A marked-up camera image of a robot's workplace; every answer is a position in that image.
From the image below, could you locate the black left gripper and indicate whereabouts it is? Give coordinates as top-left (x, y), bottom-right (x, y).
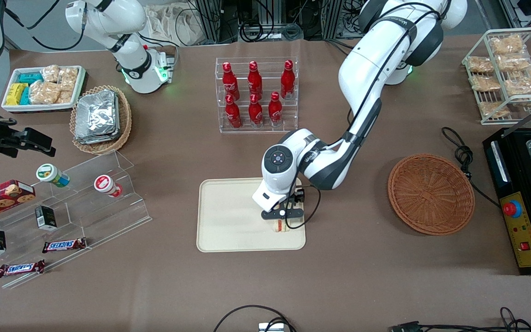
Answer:
top-left (261, 187), bottom-right (306, 231)

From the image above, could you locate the white rectangular snack tray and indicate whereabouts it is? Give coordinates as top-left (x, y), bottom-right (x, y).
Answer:
top-left (1, 65), bottom-right (86, 113)

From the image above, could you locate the cream plastic tray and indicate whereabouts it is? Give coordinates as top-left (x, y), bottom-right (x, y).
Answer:
top-left (196, 179), bottom-right (307, 253)

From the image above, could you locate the light wicker basket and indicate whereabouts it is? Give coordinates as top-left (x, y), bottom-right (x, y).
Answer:
top-left (70, 85), bottom-right (132, 155)

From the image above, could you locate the brown round wicker basket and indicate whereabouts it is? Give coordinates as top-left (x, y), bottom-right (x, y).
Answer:
top-left (388, 154), bottom-right (476, 236)

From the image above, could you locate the green sunflower yogurt cup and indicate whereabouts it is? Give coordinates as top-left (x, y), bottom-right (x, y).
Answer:
top-left (36, 164), bottom-right (70, 188)

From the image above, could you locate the yellow snack packet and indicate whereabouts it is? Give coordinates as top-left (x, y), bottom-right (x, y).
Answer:
top-left (6, 83), bottom-right (29, 106)

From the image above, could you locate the red strawberry yogurt cup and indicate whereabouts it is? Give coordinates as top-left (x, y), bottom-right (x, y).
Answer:
top-left (94, 175), bottom-right (123, 198)

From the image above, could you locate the clear acrylic stepped shelf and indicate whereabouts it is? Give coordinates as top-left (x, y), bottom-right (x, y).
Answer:
top-left (0, 150), bottom-right (152, 289)

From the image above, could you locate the clear acrylic bottle rack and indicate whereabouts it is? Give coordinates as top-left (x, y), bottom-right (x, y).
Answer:
top-left (216, 57), bottom-right (299, 134)

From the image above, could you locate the Snickers chocolate bar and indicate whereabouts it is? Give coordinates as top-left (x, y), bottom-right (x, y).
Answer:
top-left (42, 237), bottom-right (87, 254)
top-left (0, 260), bottom-right (46, 278)

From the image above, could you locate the red cola bottle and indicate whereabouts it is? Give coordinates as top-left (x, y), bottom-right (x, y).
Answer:
top-left (280, 60), bottom-right (295, 100)
top-left (248, 94), bottom-right (264, 127)
top-left (248, 61), bottom-right (263, 98)
top-left (225, 95), bottom-right (242, 129)
top-left (268, 92), bottom-right (283, 127)
top-left (222, 62), bottom-right (240, 100)

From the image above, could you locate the black sealing machine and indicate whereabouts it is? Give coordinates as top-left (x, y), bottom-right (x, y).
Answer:
top-left (483, 95), bottom-right (531, 276)

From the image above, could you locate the clear bag of fried snacks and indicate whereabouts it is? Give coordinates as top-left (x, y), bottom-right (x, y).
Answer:
top-left (471, 75), bottom-right (501, 92)
top-left (496, 53), bottom-right (531, 72)
top-left (467, 56), bottom-right (494, 74)
top-left (490, 35), bottom-right (524, 55)
top-left (479, 101), bottom-right (510, 118)
top-left (504, 69), bottom-right (531, 96)

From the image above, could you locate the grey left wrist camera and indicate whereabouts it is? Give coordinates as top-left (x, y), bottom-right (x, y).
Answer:
top-left (253, 179), bottom-right (289, 213)

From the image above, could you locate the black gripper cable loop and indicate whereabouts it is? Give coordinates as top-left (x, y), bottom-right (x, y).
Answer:
top-left (286, 184), bottom-right (321, 229)

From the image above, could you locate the black looped table cable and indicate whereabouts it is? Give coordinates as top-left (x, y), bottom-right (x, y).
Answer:
top-left (213, 304), bottom-right (296, 332)

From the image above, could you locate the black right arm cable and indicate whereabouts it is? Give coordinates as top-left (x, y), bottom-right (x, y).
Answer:
top-left (3, 0), bottom-right (86, 51)

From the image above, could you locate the black machine power cable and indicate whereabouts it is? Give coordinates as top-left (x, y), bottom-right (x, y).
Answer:
top-left (442, 127), bottom-right (501, 208)

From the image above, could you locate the aluminium frame rack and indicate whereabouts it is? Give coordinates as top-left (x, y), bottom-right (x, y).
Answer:
top-left (192, 0), bottom-right (363, 44)

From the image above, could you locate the black cable bundle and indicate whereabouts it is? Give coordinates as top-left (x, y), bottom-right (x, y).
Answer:
top-left (388, 307), bottom-right (531, 332)

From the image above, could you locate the white wire rack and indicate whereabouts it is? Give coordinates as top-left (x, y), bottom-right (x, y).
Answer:
top-left (462, 28), bottom-right (531, 125)

